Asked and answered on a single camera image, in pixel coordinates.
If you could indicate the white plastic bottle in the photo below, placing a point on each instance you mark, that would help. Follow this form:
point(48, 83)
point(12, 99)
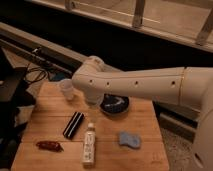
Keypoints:
point(88, 158)

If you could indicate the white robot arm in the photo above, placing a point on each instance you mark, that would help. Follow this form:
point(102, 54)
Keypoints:
point(190, 87)

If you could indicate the black bowl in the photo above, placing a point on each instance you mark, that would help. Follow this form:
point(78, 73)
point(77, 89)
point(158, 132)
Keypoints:
point(113, 105)

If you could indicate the white plastic cup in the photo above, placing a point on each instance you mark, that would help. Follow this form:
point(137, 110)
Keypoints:
point(67, 88)

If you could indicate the blue sponge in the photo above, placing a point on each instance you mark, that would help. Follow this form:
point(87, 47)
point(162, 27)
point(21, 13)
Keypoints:
point(129, 140)

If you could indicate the red snack packet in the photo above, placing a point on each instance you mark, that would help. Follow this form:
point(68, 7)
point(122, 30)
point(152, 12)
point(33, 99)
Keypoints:
point(49, 145)

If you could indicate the dark chair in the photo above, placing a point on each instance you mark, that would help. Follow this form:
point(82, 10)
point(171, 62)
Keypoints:
point(13, 95)

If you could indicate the wooden railing frame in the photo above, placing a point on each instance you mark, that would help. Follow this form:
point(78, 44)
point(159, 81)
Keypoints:
point(189, 22)

